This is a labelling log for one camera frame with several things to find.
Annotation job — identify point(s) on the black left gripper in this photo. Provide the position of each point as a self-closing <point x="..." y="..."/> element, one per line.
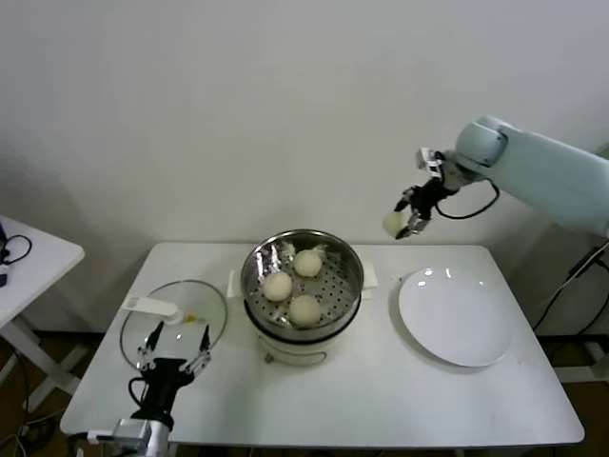
<point x="164" y="376"/>

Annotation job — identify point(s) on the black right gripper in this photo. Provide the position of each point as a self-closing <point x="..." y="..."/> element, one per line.
<point x="430" y="197"/>

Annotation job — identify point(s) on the white steamed baozi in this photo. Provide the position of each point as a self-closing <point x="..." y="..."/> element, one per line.
<point x="304" y="310"/>
<point x="307" y="263"/>
<point x="394" y="224"/>
<point x="277" y="287"/>

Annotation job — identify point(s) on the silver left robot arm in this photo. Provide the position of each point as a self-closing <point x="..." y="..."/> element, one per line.
<point x="147" y="438"/>

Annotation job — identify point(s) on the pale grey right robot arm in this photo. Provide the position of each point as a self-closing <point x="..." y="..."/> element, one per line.
<point x="547" y="166"/>

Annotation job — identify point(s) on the stainless steel steamer basket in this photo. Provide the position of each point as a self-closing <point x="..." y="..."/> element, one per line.
<point x="342" y="285"/>

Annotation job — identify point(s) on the white round plate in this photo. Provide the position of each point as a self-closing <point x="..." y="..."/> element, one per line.
<point x="452" y="314"/>

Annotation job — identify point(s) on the white electric cooker pot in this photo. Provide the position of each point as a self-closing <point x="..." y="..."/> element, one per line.
<point x="295" y="352"/>

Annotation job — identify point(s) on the white side table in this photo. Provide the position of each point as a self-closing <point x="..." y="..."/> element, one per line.
<point x="43" y="257"/>

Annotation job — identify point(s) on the small black device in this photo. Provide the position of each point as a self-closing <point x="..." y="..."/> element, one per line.
<point x="2" y="281"/>

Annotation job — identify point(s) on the pale green object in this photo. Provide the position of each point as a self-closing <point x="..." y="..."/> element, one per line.
<point x="603" y="152"/>

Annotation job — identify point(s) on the white power adapter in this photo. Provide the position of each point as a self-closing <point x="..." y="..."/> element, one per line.
<point x="592" y="351"/>

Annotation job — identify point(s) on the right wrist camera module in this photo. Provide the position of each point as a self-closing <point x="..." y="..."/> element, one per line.
<point x="430" y="164"/>

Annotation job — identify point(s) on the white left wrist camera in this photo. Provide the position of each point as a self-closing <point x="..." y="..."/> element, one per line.
<point x="101" y="436"/>

